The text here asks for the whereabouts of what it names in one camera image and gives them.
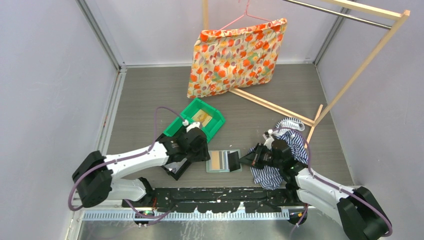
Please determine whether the metal rack rod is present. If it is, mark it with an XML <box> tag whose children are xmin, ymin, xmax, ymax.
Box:
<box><xmin>283</xmin><ymin>0</ymin><xmax>392</xmax><ymax>30</ymax></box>

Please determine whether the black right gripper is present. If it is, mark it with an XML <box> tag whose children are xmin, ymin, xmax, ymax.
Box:
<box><xmin>239</xmin><ymin>142</ymin><xmax>283</xmax><ymax>170</ymax></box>

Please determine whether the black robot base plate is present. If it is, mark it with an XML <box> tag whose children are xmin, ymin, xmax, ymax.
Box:
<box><xmin>131</xmin><ymin>187</ymin><xmax>305</xmax><ymax>213</ymax></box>

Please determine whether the black plastic tray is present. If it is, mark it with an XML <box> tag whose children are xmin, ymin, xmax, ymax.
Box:
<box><xmin>161</xmin><ymin>158</ymin><xmax>192</xmax><ymax>181</ymax></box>

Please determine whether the green plastic bin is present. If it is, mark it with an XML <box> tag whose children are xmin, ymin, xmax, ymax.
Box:
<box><xmin>180</xmin><ymin>98</ymin><xmax>226</xmax><ymax>143</ymax></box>

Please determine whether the blue white striped cloth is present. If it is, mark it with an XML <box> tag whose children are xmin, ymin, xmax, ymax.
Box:
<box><xmin>250</xmin><ymin>117</ymin><xmax>309</xmax><ymax>190</ymax></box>

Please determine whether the aluminium frame rail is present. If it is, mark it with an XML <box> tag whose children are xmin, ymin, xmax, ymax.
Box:
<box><xmin>76</xmin><ymin>0</ymin><xmax>128</xmax><ymax>153</ymax></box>

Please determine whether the green card holder wallet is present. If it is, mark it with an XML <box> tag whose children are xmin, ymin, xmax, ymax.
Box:
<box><xmin>206</xmin><ymin>149</ymin><xmax>242</xmax><ymax>173</ymax></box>

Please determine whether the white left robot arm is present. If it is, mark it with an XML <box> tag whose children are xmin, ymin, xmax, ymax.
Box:
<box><xmin>68</xmin><ymin>125</ymin><xmax>210</xmax><ymax>211</ymax></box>

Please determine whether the pink wire hanger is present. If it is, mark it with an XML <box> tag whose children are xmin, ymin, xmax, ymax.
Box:
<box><xmin>218</xmin><ymin>0</ymin><xmax>272</xmax><ymax>31</ymax></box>

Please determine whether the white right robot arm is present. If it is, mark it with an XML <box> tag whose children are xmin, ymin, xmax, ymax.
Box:
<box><xmin>238</xmin><ymin>139</ymin><xmax>393</xmax><ymax>240</ymax></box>

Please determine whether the floral orange pillowcase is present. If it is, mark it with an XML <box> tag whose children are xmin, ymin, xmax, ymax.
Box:
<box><xmin>187</xmin><ymin>18</ymin><xmax>287</xmax><ymax>99</ymax></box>

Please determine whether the wooden clothes rack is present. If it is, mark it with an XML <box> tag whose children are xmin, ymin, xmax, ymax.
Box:
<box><xmin>202</xmin><ymin>0</ymin><xmax>411</xmax><ymax>144</ymax></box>

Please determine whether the gold card in bin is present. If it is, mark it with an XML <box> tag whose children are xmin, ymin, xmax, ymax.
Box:
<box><xmin>191</xmin><ymin>109</ymin><xmax>213</xmax><ymax>127</ymax></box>

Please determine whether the black card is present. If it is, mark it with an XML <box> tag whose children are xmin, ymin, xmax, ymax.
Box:
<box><xmin>227</xmin><ymin>151</ymin><xmax>241</xmax><ymax>172</ymax></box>

